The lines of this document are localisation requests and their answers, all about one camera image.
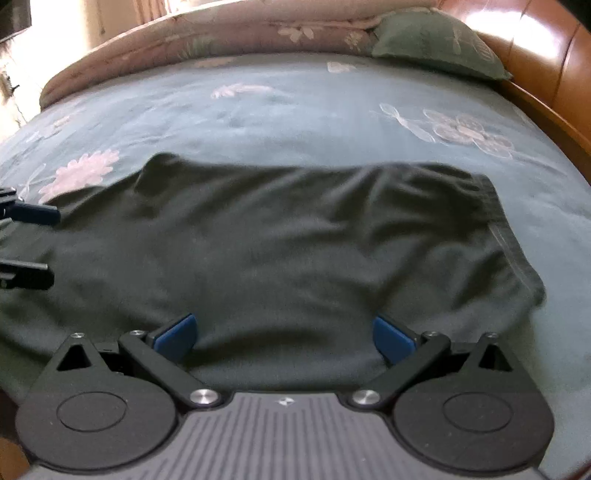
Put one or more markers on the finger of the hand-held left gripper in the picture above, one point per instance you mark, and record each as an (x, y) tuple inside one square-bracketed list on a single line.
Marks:
[(34, 213), (27, 277)]

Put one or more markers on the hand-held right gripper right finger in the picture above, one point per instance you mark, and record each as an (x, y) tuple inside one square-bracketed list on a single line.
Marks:
[(392, 341)]

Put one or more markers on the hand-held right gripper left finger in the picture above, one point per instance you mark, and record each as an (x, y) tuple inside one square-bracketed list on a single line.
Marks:
[(175, 339)]

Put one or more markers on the dark grey pants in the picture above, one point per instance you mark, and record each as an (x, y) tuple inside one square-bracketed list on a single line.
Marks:
[(277, 249)]

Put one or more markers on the black television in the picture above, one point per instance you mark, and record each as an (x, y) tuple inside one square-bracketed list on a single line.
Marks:
[(14, 18)]

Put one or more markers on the pink curtain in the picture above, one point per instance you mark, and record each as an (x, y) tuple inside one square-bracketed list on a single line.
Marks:
[(138, 16)]

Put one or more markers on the folded pink floral quilt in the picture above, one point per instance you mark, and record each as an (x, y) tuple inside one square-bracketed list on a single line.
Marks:
[(184, 39)]

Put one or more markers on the blue floral bed sheet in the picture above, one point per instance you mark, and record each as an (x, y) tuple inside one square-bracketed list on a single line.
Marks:
[(300, 120)]

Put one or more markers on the green pillow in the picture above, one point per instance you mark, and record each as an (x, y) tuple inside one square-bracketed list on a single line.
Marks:
[(434, 41)]

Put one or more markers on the wooden headboard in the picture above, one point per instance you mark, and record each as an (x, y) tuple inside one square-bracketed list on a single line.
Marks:
[(545, 50)]

